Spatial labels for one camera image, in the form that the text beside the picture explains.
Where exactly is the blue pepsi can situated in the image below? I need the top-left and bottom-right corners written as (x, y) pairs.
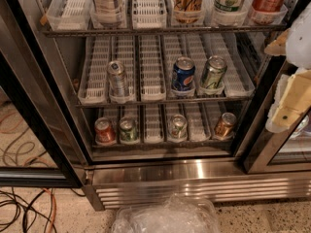
top-left (171, 56), bottom-right (195, 91)

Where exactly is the top shelf middle tray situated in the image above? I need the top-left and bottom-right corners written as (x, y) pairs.
top-left (132, 0), bottom-right (167, 29)

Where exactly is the orange cable on floor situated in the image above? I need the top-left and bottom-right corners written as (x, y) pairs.
top-left (42, 187), bottom-right (58, 233)

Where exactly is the stainless steel fridge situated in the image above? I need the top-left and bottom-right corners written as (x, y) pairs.
top-left (9, 0), bottom-right (311, 212)

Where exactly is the clear plastic bag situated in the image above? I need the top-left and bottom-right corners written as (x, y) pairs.
top-left (111, 194), bottom-right (221, 233)

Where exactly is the red can bottom shelf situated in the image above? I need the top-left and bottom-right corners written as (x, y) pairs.
top-left (94, 117), bottom-right (116, 145)

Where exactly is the middle shelf right tray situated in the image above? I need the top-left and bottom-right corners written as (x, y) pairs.
top-left (211, 33), bottom-right (255, 97)

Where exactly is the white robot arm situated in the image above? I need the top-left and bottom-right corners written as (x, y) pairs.
top-left (264, 3), bottom-right (311, 133)

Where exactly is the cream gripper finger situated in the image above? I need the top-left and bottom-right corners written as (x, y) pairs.
top-left (264, 30), bottom-right (289, 56)

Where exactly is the silver can middle shelf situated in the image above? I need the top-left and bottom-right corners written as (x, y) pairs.
top-left (107, 60), bottom-right (129, 97)

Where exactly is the black cable on floor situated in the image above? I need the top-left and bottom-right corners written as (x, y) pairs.
top-left (0, 187), bottom-right (86, 233)

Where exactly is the wire shelf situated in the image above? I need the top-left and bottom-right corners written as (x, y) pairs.
top-left (92, 139), bottom-right (233, 150)
top-left (41, 24), bottom-right (287, 38)
top-left (76, 96), bottom-right (253, 109)

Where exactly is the middle wire shelf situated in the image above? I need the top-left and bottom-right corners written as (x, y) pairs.
top-left (76, 96), bottom-right (253, 109)

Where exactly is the open fridge glass door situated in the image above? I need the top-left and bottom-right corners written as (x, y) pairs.
top-left (0, 0), bottom-right (89, 187)

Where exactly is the bottom wire shelf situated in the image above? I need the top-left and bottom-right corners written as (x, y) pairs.
top-left (92, 139), bottom-right (233, 150)

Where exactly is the bottom shelf centre tray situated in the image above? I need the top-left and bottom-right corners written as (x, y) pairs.
top-left (144, 105), bottom-right (164, 144)

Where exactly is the middle shelf left tray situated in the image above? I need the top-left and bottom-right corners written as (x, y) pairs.
top-left (78, 37), bottom-right (111, 105)

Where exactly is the top shelf left tray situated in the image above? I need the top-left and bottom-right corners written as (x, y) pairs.
top-left (47, 0), bottom-right (92, 31)

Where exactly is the green can middle shelf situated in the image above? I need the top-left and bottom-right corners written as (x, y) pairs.
top-left (200, 55), bottom-right (227, 89)

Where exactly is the top wire shelf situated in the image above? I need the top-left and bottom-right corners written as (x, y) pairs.
top-left (41, 24), bottom-right (287, 38)

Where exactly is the shelf tray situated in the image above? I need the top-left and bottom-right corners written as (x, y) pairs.
top-left (78, 37), bottom-right (111, 105)
top-left (139, 35), bottom-right (166, 101)
top-left (211, 33), bottom-right (255, 97)
top-left (132, 0), bottom-right (167, 29)
top-left (144, 105), bottom-right (164, 144)
top-left (47, 0), bottom-right (92, 31)

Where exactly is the middle shelf centre tray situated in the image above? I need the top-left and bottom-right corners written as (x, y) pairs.
top-left (139, 35), bottom-right (166, 101)

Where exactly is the orange can bottom shelf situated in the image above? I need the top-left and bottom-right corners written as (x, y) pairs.
top-left (214, 113), bottom-right (237, 139)

